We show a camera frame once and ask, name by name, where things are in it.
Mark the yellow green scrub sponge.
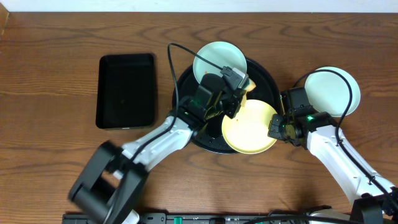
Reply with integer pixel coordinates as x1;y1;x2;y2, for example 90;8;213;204
241;78;256;107

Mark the yellow plate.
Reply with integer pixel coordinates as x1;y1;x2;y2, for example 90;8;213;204
221;100;277;154

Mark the light blue plate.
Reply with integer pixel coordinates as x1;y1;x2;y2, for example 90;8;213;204
304;67;361;117
193;41;248;83

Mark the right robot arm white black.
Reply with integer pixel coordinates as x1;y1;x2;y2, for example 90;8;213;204
268;112;397;223

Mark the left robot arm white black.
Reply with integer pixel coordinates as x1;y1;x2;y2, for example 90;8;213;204
68;73;251;223

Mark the black round tray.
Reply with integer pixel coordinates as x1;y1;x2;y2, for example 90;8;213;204
177;58;282;154

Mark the black rectangular tray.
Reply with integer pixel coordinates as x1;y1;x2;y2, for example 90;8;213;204
95;53;157;129

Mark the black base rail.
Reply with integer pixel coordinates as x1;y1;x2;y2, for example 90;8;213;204
61;212;352;224

